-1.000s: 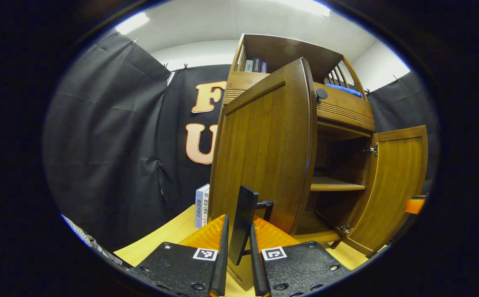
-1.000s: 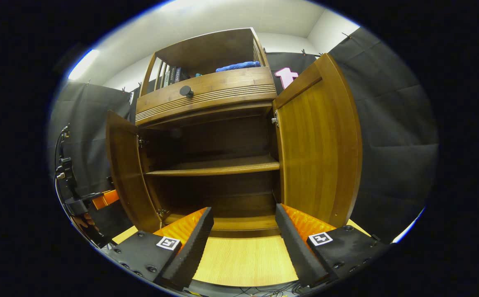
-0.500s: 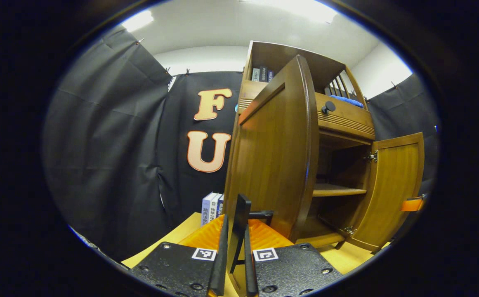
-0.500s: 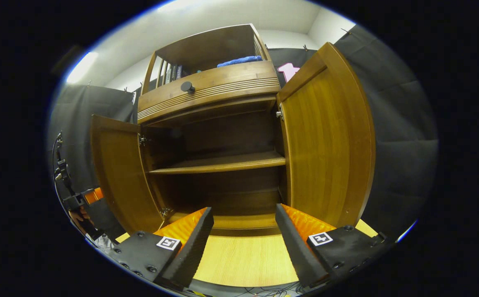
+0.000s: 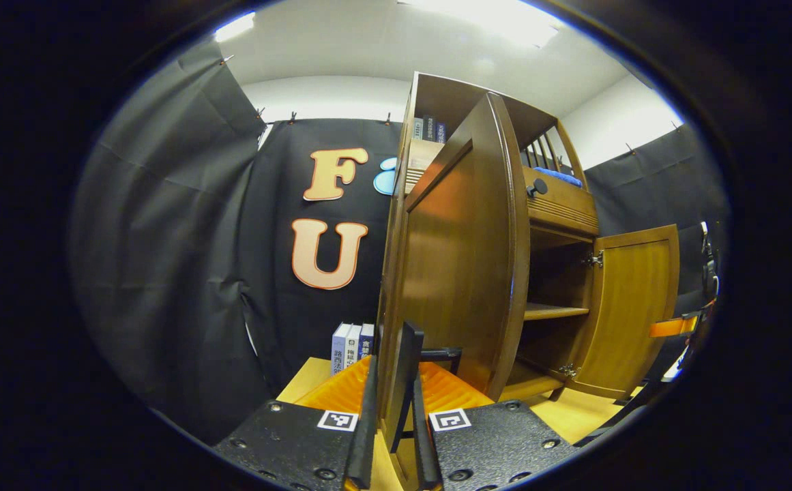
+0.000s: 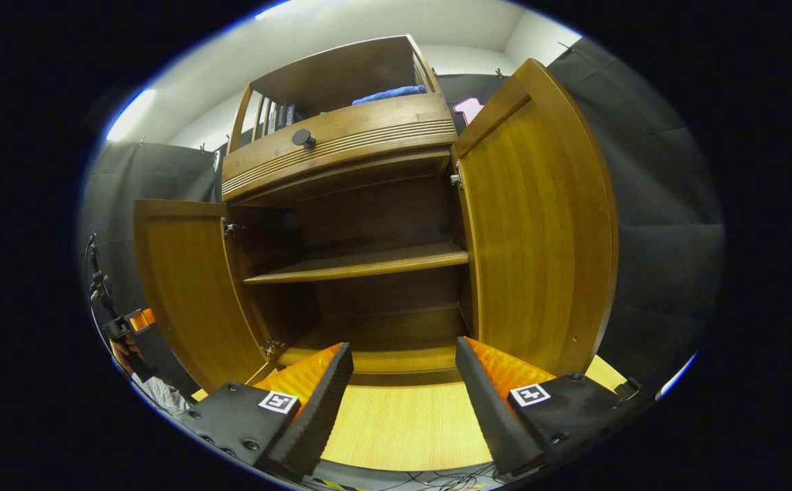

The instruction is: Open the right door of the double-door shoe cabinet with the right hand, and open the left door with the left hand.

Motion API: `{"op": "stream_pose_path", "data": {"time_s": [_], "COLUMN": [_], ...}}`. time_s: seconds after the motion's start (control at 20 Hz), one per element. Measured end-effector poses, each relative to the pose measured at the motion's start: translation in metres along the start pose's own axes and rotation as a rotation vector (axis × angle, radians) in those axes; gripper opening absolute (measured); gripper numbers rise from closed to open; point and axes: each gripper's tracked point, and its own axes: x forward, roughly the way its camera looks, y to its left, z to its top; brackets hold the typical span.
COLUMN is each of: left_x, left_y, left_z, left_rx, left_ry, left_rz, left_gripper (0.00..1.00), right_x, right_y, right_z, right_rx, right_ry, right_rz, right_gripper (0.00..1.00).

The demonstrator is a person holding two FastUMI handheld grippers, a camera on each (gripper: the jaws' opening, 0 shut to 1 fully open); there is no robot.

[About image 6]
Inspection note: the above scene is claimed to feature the blue folded towel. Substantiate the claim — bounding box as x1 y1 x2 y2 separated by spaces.
352 85 428 106

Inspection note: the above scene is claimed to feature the wooden ribbed drawer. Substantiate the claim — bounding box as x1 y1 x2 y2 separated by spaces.
222 92 458 203

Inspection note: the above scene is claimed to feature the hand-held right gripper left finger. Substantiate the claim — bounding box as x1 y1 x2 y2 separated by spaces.
184 342 355 477

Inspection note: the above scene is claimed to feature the black cable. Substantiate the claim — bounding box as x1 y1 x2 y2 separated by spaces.
368 467 500 491

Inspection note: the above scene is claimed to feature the black backdrop cloth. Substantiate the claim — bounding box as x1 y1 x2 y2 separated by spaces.
78 38 724 400

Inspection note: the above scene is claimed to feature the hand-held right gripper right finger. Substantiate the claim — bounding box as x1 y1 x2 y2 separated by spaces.
454 336 642 476

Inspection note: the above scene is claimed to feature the wooden inner shelf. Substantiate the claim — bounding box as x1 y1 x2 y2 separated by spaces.
242 241 470 285

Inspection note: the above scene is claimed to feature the wooden shoe cabinet door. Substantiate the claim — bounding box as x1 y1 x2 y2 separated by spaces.
452 58 619 377
133 198 268 394

